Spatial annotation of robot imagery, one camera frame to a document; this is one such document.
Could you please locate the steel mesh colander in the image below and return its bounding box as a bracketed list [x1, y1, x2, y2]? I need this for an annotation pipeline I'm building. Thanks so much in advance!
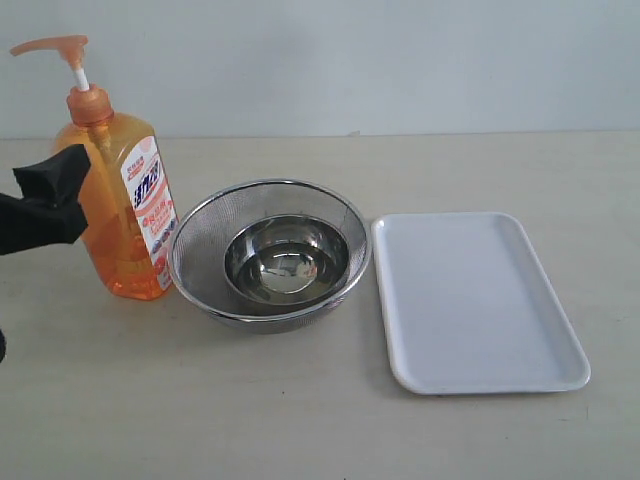
[169, 179, 372, 334]

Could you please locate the small stainless steel bowl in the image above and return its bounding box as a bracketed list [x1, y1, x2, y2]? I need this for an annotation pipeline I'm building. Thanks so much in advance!
[224, 214, 349, 309]

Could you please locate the orange dish soap pump bottle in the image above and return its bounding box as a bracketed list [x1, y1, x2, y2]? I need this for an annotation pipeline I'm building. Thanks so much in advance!
[10, 35, 178, 300]

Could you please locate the white rectangular plastic tray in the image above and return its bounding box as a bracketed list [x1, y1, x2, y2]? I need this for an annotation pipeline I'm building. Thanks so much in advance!
[371, 212, 591, 396]

